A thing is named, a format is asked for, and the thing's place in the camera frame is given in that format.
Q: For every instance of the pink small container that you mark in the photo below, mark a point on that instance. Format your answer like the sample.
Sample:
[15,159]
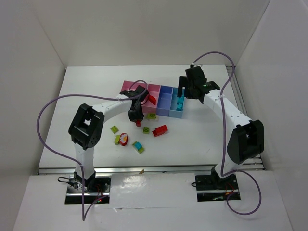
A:
[150,105]

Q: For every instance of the green lego brick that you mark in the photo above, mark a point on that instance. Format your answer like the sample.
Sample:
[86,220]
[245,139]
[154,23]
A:
[146,130]
[114,129]

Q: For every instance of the blue purple container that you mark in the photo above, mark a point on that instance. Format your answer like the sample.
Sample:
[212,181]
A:
[164,100]

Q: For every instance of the green lego on white plate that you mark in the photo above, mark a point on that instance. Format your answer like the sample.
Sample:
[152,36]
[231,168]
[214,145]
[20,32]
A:
[152,116]

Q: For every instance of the aluminium rail front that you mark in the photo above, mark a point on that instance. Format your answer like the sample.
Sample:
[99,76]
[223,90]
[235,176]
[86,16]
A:
[133,170]

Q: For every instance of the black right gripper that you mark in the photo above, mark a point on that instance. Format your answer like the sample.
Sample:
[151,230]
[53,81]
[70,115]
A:
[182,82]

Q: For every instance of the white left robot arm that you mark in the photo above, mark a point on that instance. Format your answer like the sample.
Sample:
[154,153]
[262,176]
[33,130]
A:
[86,128]

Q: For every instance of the red lego brick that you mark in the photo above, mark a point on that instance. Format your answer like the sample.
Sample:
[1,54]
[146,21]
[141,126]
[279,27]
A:
[160,130]
[152,100]

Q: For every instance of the red white flower lego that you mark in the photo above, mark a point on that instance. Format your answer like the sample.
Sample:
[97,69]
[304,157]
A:
[123,139]

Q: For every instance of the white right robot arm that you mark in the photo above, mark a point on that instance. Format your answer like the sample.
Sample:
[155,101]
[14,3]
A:
[243,138]

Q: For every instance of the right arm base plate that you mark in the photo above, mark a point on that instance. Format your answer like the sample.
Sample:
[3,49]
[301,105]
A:
[209,191]

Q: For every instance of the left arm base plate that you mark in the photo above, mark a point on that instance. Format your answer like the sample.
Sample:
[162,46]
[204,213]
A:
[99,189]

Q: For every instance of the green lego beside flower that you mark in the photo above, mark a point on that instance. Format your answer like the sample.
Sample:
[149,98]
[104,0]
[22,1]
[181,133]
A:
[117,140]

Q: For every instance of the pink large container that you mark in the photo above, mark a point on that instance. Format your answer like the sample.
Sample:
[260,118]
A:
[131,89]

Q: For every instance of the teal legos in container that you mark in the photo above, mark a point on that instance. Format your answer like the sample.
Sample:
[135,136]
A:
[179,103]

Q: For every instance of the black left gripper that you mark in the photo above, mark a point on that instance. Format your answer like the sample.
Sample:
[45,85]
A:
[135,115]

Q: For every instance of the blue green stacked lego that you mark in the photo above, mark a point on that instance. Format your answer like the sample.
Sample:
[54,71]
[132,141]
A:
[138,147]

